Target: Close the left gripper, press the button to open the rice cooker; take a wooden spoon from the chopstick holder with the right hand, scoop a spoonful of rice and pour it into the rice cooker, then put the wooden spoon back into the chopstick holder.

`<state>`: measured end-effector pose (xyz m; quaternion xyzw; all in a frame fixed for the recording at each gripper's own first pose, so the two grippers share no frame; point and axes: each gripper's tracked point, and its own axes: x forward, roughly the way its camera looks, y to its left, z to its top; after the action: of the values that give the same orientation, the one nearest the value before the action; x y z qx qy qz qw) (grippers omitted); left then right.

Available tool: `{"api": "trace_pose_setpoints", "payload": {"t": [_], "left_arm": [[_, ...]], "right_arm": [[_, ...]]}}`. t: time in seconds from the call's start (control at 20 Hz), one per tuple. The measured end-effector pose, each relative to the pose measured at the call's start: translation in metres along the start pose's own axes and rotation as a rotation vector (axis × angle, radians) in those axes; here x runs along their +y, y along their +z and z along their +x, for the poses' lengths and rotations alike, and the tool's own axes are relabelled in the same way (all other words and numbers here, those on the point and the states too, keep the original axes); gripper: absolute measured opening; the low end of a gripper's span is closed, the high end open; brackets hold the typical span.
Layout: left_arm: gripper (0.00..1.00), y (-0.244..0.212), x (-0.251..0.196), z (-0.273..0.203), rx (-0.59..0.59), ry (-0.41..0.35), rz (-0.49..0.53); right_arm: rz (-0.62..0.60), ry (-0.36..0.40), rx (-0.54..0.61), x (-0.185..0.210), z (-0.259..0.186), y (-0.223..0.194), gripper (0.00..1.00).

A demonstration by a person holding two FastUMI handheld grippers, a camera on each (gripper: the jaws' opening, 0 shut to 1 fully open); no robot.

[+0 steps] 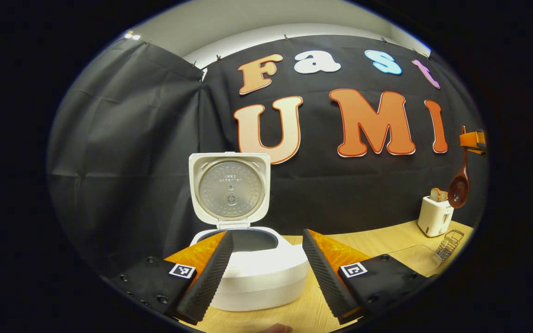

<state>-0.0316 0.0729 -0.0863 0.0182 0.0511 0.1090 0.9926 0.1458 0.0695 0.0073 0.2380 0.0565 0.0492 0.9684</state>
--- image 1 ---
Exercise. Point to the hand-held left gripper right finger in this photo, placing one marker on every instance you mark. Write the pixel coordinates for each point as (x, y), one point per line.
(326, 282)

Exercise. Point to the clear plastic container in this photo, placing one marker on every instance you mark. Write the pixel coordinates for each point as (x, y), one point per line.
(414, 261)

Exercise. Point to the white rice cooker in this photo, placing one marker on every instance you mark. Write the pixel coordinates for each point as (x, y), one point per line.
(257, 282)

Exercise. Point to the white toaster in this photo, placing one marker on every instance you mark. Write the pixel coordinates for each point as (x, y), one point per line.
(433, 217)

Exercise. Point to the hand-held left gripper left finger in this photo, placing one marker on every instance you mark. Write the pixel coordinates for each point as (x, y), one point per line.
(208, 282)

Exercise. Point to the black backdrop cloth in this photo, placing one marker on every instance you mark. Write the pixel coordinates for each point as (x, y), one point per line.
(132, 162)

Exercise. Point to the brown wooden spoon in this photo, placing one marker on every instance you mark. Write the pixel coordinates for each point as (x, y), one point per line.
(459, 189)

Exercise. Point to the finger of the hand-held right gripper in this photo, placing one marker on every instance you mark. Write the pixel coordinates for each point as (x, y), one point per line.
(478, 151)
(472, 138)

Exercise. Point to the brown toast slice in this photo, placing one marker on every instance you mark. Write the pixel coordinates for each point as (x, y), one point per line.
(444, 196)
(435, 194)

